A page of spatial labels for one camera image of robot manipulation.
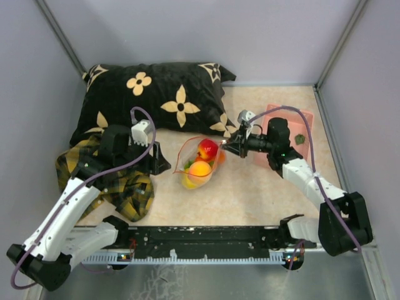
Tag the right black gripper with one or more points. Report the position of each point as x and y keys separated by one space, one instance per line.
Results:
x=239 y=145

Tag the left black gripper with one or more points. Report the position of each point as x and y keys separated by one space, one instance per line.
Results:
x=155 y=164

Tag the orange tangerine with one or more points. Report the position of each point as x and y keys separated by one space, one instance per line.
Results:
x=222 y=157

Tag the green leaf fruit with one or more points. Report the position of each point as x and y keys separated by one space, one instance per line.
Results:
x=188 y=164

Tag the red apple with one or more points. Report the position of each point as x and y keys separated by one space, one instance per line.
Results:
x=207 y=150

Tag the yellow lemon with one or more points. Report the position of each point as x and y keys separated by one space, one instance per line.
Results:
x=187 y=183

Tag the clear zip top bag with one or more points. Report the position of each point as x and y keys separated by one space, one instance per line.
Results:
x=197 y=160

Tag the yellow-orange peach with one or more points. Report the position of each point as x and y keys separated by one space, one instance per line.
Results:
x=200 y=173

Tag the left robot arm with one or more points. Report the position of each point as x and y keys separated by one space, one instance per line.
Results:
x=47 y=257

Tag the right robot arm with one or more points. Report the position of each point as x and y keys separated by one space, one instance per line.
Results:
x=343 y=223

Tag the yellow plaid shirt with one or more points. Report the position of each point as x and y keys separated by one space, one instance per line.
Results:
x=130 y=192

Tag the pink plastic basket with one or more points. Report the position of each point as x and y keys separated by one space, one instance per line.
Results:
x=296 y=126

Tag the loose green leaf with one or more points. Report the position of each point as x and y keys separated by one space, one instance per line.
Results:
x=300 y=139

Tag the black floral pillow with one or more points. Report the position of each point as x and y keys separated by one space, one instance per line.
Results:
x=179 y=96

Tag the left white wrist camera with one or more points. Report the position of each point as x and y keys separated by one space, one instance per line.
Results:
x=140 y=132

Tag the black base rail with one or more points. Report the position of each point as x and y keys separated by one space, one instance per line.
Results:
x=212 y=241

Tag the white cable duct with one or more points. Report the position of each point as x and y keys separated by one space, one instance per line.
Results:
x=121 y=258

